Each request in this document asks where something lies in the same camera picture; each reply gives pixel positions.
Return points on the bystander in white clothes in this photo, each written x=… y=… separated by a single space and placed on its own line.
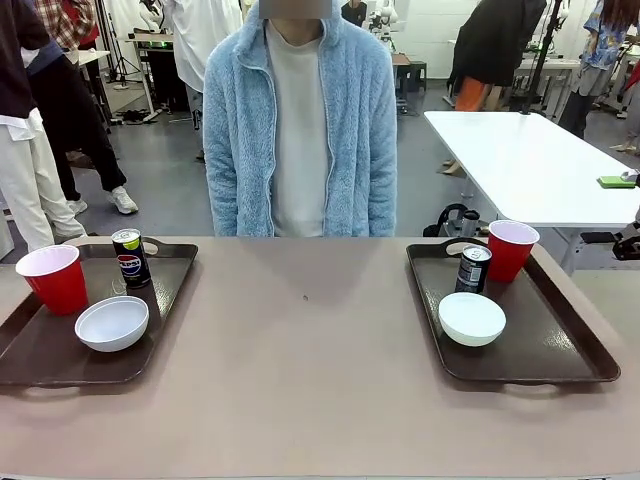
x=200 y=30

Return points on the brown background table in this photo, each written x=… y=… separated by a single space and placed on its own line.
x=400 y=60

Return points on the person in blue fleece jacket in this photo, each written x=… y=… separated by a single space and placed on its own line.
x=300 y=125

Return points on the bystander dark top white trousers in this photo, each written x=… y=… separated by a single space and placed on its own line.
x=25 y=165

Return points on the person's right forearm blue sleeve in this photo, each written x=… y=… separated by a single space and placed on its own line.
x=222 y=200

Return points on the black tripod pole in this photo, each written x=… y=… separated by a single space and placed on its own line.
x=542 y=50

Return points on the black Pepsi can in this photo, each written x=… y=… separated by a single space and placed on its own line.
x=132 y=265
x=470 y=275

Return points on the person's left forearm blue sleeve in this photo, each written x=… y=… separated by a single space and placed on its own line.
x=382 y=200

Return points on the black stool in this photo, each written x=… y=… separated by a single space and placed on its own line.
x=414 y=70

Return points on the white folding table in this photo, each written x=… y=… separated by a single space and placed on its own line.
x=525 y=165

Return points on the red plastic cup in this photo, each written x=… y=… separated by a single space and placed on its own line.
x=55 y=290
x=510 y=265

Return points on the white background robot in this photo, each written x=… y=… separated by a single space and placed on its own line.
x=382 y=20

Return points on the brown plastic serving tray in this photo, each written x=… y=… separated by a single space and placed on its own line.
x=165 y=320
x=550 y=340

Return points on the black device on floor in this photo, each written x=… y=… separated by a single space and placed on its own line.
x=450 y=217

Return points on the bystander black jacket orange trousers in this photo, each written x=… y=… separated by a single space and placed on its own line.
x=495 y=45

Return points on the bystander in plaid shirt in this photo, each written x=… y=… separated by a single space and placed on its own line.
x=70 y=20

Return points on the white round bowl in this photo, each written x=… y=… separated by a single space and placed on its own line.
x=112 y=330
x=472 y=325

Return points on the bystander in blue patterned shirt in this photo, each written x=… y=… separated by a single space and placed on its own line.
x=600 y=40

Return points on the bystander in black far away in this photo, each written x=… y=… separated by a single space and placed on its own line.
x=353 y=10

